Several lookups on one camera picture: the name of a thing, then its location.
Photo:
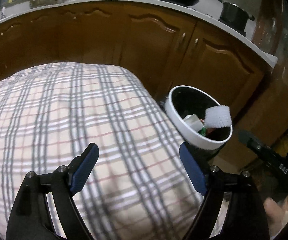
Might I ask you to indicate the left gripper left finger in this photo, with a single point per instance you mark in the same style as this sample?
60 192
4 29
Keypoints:
81 167

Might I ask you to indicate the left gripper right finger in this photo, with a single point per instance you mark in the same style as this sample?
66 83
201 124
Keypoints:
193 170

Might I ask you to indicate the red white 1928 carton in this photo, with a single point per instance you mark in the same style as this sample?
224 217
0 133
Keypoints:
193 122

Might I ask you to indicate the white rimmed black trash bin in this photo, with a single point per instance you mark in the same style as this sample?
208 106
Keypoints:
200 119

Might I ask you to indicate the brown wooden kitchen cabinets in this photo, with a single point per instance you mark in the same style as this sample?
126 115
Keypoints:
163 48

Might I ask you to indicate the white kitchen countertop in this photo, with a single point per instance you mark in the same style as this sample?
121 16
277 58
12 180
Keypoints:
268 58

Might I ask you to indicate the person's right hand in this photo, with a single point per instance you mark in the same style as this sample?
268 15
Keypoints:
277 215

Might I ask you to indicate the plaid checkered tablecloth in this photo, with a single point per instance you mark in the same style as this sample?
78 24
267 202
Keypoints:
138 189

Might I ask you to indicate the black cooking pot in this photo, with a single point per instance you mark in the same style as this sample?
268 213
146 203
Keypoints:
235 17

